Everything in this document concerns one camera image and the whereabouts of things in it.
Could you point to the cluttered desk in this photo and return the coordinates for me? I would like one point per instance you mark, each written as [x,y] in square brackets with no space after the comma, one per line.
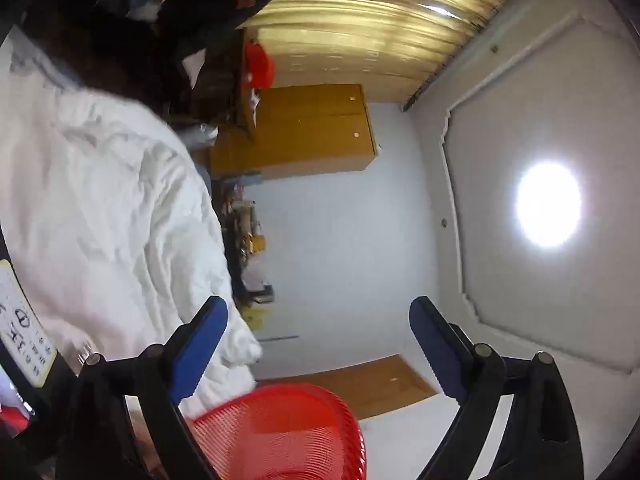
[245,240]

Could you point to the red object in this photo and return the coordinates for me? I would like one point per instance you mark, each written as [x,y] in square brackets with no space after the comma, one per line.
[259,67]

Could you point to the wooden door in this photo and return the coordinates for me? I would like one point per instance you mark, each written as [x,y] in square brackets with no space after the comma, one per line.
[370,385]

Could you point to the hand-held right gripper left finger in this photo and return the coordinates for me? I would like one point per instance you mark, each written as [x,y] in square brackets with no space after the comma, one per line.
[197,350]

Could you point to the round ceiling lamp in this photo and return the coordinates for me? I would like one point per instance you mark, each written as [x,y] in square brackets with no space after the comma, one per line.
[549,204]

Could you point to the golden curtain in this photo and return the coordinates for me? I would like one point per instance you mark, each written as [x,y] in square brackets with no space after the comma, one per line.
[375,35]

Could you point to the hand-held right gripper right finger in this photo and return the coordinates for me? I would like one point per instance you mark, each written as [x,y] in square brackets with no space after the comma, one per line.
[440,350]

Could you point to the wooden wardrobe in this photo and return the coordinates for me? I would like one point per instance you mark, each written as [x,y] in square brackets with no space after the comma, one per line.
[310,130]

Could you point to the dark clothes pile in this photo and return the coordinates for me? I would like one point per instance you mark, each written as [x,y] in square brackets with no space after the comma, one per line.
[150,25]

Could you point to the white duvet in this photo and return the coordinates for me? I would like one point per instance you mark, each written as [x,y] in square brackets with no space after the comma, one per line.
[100,185]

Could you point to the red plastic mesh basket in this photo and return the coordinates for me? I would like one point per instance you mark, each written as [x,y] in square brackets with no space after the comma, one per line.
[280,435]

